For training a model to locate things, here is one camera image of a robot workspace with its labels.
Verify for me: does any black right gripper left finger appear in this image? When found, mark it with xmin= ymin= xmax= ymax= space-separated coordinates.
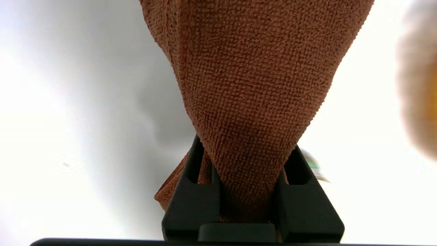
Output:
xmin=161 ymin=134 xmax=221 ymax=242

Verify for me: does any brown microfibre towel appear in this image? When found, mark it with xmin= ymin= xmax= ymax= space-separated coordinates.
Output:
xmin=139 ymin=0 xmax=375 ymax=223

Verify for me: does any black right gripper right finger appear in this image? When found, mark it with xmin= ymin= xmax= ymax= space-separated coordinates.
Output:
xmin=272 ymin=145 xmax=345 ymax=243

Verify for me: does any round tin can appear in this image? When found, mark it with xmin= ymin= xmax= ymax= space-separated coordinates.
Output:
xmin=300 ymin=149 xmax=332 ymax=183

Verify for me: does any yellow woven basket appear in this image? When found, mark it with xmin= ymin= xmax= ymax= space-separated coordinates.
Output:
xmin=395 ymin=0 xmax=437 ymax=162

